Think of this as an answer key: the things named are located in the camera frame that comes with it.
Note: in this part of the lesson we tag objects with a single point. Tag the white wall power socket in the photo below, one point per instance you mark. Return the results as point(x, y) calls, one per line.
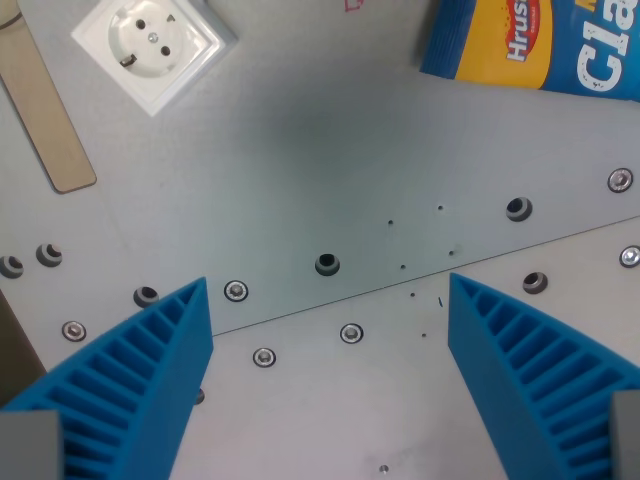
point(152, 47)

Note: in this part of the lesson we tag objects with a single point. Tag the blue yellow snack bag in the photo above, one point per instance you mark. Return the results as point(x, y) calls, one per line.
point(540, 42)

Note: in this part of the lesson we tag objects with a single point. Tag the grey rubber grommet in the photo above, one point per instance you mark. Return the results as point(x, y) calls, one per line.
point(327, 263)
point(145, 296)
point(49, 254)
point(518, 208)
point(534, 282)
point(10, 267)

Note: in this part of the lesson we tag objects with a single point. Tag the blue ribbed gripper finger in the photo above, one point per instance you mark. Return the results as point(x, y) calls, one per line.
point(530, 370)
point(140, 380)

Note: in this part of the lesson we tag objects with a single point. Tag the silver hex socket screw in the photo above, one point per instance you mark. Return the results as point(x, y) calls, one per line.
point(630, 257)
point(351, 333)
point(620, 180)
point(74, 331)
point(264, 357)
point(236, 291)

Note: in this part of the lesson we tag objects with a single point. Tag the flat wooden strip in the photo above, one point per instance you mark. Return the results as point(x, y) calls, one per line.
point(40, 107)

